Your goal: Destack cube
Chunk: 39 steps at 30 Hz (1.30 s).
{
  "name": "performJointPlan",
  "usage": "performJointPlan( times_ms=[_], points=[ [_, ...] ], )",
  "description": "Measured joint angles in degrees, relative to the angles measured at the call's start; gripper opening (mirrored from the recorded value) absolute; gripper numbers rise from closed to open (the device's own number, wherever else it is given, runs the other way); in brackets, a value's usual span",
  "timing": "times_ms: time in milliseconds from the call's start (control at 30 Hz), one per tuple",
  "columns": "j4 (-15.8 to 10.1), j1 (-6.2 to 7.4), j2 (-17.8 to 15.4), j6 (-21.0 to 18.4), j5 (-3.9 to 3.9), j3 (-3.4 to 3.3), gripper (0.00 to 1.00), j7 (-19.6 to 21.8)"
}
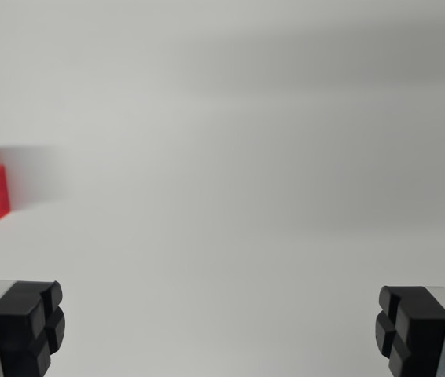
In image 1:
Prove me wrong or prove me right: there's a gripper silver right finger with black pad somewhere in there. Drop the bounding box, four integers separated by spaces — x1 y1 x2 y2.
374 285 445 377

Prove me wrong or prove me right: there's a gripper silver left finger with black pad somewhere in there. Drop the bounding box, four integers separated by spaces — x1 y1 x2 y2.
0 279 67 377

